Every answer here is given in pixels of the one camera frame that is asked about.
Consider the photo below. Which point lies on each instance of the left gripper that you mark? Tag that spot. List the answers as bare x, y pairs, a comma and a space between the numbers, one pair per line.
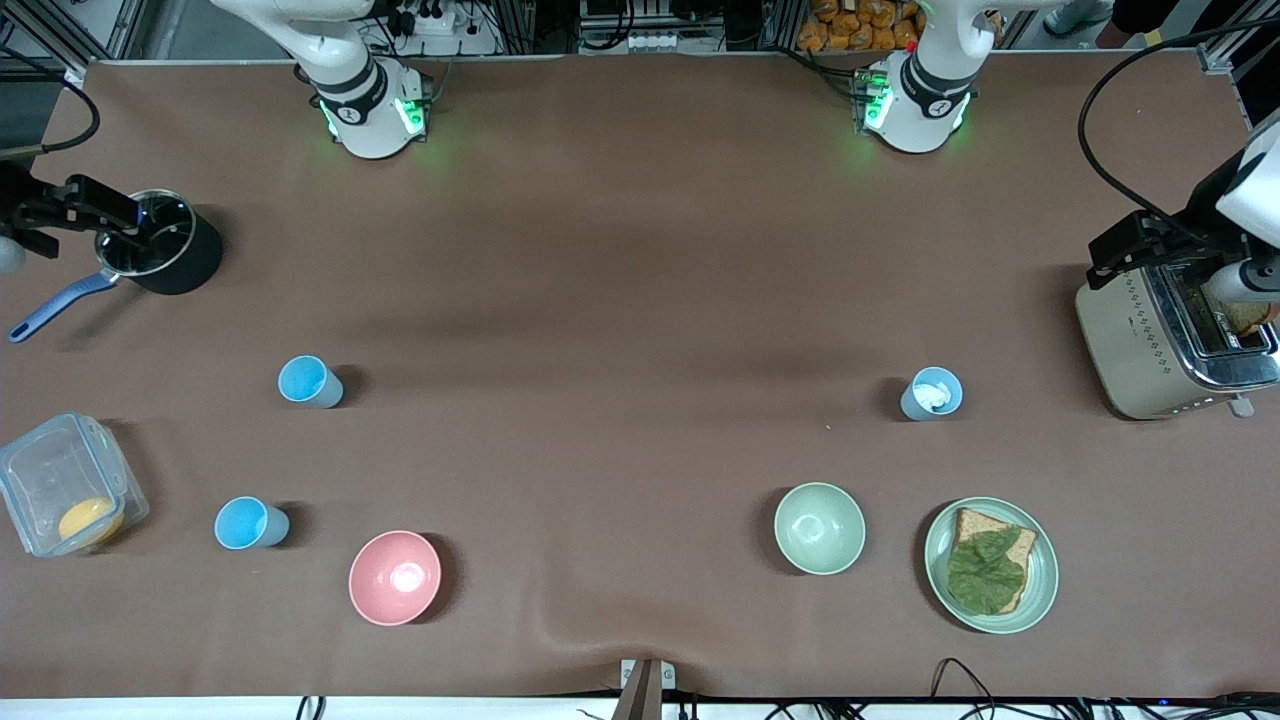
1203, 203

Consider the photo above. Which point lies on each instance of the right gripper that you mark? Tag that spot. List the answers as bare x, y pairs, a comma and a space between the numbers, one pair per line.
14, 195

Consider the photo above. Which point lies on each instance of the brown toast slice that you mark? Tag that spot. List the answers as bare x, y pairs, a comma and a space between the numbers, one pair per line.
1250, 318

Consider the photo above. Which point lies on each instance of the blue cup with white filling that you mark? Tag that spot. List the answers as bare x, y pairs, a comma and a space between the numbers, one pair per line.
932, 394

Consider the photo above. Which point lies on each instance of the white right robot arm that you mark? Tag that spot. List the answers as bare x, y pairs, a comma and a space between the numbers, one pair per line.
352, 75

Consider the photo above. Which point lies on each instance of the silver toaster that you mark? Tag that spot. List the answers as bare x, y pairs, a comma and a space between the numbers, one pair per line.
1140, 340

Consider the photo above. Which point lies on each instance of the clear plastic container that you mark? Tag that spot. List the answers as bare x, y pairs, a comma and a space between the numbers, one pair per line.
60, 480

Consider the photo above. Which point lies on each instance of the orange round food piece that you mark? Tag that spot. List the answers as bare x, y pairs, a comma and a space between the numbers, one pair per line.
88, 518

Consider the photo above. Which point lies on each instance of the brown bread slice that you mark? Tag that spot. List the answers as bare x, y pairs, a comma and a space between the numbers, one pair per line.
1020, 545

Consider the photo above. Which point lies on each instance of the pale green plate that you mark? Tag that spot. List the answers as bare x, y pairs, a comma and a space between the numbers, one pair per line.
1040, 580

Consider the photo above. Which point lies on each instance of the orange snack bag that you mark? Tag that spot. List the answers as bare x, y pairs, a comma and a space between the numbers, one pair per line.
860, 25

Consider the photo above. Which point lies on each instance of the green lettuce leaf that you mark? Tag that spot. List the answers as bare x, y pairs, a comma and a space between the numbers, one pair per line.
985, 572

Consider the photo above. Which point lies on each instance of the white power strip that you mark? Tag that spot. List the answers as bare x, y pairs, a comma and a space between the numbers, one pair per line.
432, 18

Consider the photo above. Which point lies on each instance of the pale green bowl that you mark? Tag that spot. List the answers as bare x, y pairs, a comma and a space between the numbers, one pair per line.
819, 528

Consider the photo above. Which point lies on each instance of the pink bowl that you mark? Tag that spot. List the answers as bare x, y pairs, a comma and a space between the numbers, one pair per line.
394, 578

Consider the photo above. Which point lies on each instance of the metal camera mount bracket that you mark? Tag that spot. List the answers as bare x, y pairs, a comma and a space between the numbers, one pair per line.
646, 688

